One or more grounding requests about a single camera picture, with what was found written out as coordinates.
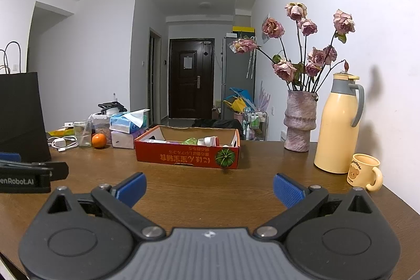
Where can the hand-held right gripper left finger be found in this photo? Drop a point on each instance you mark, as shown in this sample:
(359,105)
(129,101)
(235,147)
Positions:
(133,188)

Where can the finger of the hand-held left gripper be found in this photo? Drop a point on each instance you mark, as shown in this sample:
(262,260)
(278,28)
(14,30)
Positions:
(10,157)
(59,170)

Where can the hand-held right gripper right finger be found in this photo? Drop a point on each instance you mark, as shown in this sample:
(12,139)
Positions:
(287,189)

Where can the red and orange cardboard box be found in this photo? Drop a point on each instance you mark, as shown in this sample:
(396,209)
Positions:
(183,158)

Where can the white plastic object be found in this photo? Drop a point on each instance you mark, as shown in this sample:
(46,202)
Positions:
(210,141)

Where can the yellow snack packet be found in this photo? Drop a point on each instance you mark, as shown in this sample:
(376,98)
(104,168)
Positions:
(59,131)

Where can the clear glass cup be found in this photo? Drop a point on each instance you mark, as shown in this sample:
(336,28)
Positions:
(83,137)

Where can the black paper bag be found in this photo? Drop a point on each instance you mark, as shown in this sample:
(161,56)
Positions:
(19,116)

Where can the purple tissue pack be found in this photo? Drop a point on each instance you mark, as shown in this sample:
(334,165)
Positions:
(123,139)

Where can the orange fruit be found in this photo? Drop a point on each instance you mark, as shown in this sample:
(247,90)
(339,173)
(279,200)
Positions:
(99,141)

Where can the clear pet food container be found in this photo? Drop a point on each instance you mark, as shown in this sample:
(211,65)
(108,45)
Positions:
(101,127)

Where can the blue tissue pack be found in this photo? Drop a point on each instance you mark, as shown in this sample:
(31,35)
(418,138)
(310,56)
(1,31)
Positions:
(126,125)

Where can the pink textured vase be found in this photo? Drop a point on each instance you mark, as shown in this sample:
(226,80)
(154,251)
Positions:
(298,122)

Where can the metal trolley cart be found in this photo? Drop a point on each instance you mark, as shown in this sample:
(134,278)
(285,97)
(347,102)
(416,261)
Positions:
(256,122)

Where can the yellow bear mug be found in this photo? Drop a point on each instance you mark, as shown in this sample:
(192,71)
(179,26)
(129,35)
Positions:
(361,173)

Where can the yellow thermos jug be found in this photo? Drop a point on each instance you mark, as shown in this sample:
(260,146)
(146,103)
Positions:
(334,129)

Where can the white pot with black rack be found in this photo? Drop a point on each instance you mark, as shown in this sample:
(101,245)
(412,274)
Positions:
(111,107)

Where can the pink bin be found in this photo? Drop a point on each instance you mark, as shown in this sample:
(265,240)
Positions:
(238,116)

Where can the black cloth bundle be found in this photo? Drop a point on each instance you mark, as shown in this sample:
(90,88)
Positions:
(226,123)

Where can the purple leaf decoration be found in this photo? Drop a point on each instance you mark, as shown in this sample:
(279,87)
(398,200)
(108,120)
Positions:
(264,96)

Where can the yellow bag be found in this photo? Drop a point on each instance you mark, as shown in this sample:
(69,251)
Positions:
(238,104)

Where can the blue bag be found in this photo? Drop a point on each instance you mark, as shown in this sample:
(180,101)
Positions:
(242,93)

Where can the dark brown entrance door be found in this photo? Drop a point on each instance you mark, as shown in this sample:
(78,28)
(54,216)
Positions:
(190,93)

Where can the dried pink rose bouquet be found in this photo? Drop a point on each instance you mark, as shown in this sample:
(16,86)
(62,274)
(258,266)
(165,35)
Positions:
(285,68)

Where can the folded clear umbrella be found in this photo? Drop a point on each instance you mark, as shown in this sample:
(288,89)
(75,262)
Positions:
(251,65)

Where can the grey refrigerator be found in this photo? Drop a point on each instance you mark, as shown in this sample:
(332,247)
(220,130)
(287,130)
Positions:
(234,70)

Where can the yellow box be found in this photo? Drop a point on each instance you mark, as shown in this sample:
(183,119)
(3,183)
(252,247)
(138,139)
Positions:
(243,29)

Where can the round ceiling lamp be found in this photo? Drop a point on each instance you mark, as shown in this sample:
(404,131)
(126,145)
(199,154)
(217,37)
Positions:
(205,4)

